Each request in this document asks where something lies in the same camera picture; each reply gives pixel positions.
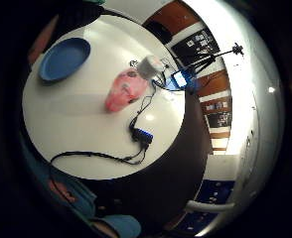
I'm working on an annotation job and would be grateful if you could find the black hub with blue lights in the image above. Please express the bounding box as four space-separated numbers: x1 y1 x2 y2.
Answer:
130 127 155 146

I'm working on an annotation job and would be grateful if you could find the white pipe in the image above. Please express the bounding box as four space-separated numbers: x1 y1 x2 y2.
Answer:
185 199 236 214

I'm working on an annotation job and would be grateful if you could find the wooden shelving unit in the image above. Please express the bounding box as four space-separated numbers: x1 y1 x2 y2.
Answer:
141 0 233 156

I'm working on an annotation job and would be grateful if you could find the black tripod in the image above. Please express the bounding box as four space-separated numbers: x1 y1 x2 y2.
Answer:
179 43 245 77

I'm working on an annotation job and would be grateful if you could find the black cable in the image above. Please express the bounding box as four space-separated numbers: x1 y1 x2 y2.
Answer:
49 144 149 167

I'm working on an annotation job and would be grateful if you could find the grey cylindrical device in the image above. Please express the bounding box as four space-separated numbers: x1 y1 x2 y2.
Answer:
137 55 166 80

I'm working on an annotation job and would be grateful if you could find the blue plate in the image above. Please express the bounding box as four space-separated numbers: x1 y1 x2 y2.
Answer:
38 37 92 83

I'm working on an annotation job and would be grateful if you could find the pink soft toy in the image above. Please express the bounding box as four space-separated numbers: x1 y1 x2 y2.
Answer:
104 67 150 113

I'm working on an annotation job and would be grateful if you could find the the person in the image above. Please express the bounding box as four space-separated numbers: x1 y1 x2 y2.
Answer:
20 138 142 238

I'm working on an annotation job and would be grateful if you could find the smartphone with lit screen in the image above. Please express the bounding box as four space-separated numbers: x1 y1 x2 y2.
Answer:
166 67 198 92

